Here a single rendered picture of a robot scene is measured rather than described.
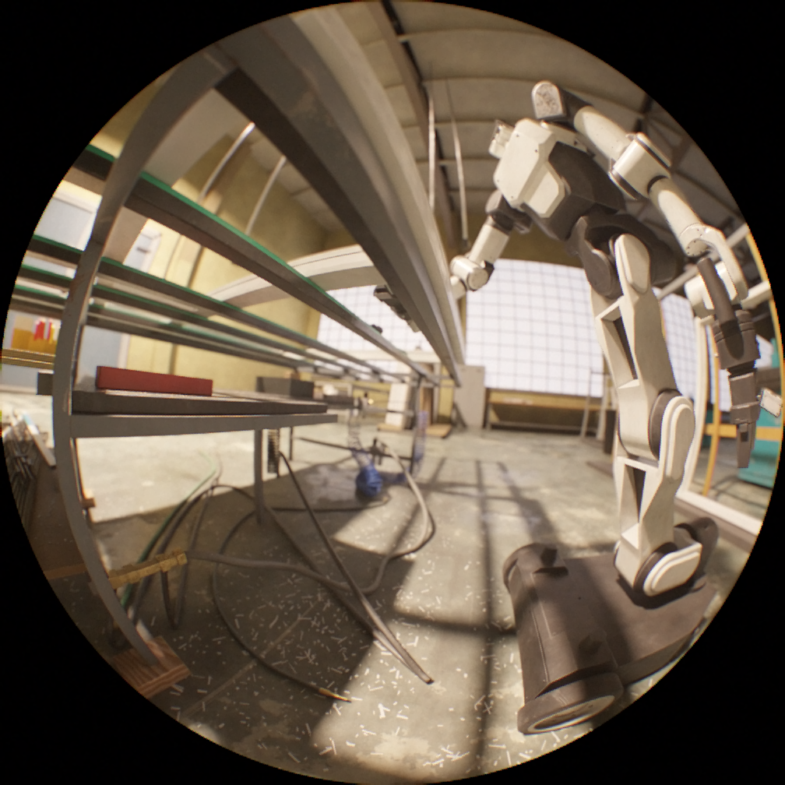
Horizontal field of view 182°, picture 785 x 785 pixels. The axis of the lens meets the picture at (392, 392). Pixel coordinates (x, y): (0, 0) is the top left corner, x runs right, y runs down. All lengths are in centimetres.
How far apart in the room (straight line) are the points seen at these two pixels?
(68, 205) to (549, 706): 792
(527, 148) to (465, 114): 779
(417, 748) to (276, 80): 83
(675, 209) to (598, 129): 23
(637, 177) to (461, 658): 108
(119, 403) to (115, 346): 617
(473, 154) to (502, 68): 334
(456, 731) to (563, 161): 118
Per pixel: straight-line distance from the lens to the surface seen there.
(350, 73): 26
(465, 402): 767
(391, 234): 30
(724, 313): 46
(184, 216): 40
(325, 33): 25
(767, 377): 370
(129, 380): 56
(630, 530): 73
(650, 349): 57
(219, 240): 41
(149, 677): 70
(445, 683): 70
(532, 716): 57
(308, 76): 21
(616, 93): 914
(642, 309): 55
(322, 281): 57
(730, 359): 48
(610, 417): 476
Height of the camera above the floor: 62
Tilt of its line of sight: 2 degrees up
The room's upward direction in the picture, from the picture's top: 5 degrees clockwise
